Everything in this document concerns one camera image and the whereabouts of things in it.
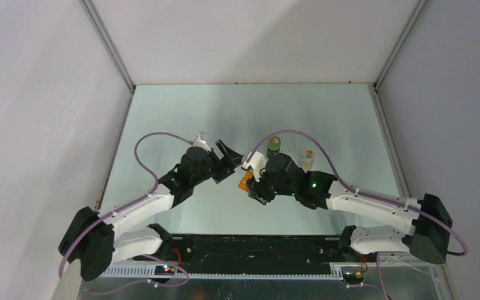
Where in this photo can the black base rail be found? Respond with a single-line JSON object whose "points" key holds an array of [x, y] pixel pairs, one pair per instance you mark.
{"points": [[262, 256]]}

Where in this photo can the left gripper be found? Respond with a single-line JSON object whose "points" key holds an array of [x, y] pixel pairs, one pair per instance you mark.
{"points": [[225, 167]]}

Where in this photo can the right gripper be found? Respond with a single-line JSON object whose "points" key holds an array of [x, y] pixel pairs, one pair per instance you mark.
{"points": [[257, 190]]}

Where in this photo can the green pill bottle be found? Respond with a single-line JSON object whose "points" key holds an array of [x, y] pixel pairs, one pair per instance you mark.
{"points": [[273, 146]]}

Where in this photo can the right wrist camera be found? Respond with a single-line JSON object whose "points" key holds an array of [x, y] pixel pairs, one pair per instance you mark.
{"points": [[255, 162]]}

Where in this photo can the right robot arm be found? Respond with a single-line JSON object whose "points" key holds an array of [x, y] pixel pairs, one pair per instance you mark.
{"points": [[419, 227]]}

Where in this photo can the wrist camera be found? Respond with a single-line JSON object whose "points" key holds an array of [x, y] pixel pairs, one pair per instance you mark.
{"points": [[255, 162], [200, 142]]}

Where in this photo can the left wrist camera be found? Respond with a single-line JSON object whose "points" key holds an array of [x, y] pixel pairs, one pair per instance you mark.
{"points": [[200, 142]]}

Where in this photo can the clear pill bottle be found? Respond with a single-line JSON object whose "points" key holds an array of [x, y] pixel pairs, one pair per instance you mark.
{"points": [[307, 160]]}

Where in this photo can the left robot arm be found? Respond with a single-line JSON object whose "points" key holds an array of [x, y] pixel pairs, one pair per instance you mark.
{"points": [[98, 239]]}

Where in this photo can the orange pill box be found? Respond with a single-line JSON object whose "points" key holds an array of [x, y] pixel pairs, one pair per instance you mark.
{"points": [[243, 184]]}

